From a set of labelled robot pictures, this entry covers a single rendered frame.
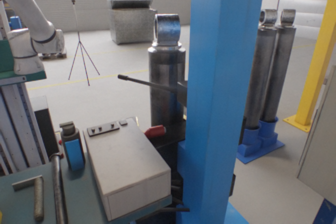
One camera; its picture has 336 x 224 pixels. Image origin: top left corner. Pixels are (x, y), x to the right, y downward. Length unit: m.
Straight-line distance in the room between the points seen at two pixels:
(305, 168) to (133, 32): 8.70
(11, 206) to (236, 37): 0.99
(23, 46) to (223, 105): 1.31
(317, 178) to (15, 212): 1.01
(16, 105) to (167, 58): 1.35
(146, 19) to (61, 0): 6.23
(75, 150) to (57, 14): 13.29
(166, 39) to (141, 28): 8.10
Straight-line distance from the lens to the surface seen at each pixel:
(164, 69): 1.16
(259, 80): 2.42
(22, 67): 1.71
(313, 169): 0.83
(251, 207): 2.31
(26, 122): 2.07
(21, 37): 1.67
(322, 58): 3.45
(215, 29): 0.72
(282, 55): 2.60
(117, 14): 8.99
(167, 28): 1.14
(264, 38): 2.31
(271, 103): 2.78
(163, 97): 1.22
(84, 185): 0.97
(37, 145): 2.19
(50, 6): 14.07
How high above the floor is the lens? 1.73
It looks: 25 degrees down
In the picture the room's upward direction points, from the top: straight up
